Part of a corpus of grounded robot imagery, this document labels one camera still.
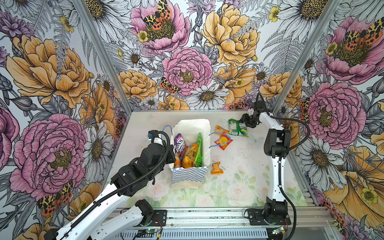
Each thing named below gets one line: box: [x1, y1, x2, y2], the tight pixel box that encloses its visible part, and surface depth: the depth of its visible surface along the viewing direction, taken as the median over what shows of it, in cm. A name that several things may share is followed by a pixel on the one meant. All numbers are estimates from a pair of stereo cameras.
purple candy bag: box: [173, 133, 187, 157], surface depth 90 cm
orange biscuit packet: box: [214, 124, 230, 134], surface depth 111 cm
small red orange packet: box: [214, 134, 233, 151], surface depth 104 cm
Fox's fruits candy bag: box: [173, 153, 182, 169], surface depth 84 cm
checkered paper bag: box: [169, 119, 211, 189], surface depth 80 cm
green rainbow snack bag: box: [228, 118, 249, 138], surface depth 110 cm
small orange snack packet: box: [211, 161, 224, 175], surface depth 91 cm
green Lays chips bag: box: [195, 132, 203, 168], surface depth 83 cm
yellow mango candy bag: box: [181, 143, 199, 169], surface depth 84 cm
